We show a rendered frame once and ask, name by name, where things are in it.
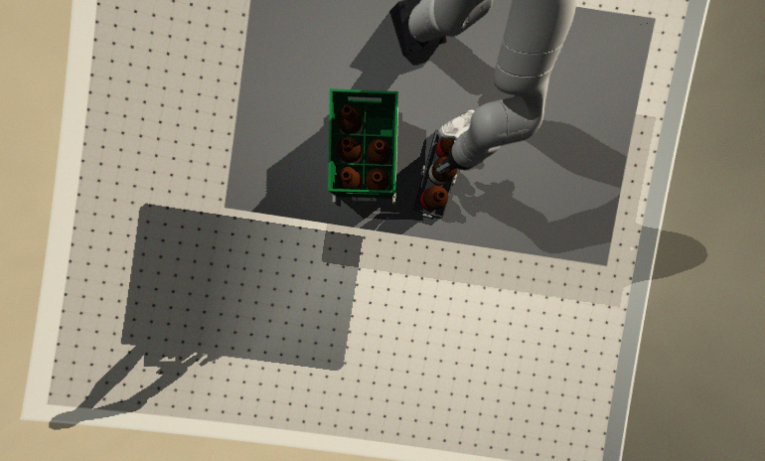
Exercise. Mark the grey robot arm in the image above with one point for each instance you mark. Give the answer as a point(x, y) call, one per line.
point(534, 35)

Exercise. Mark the brown bottle with red label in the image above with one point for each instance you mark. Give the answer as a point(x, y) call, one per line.
point(434, 198)
point(377, 179)

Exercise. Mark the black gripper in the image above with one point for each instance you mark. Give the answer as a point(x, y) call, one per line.
point(439, 169)

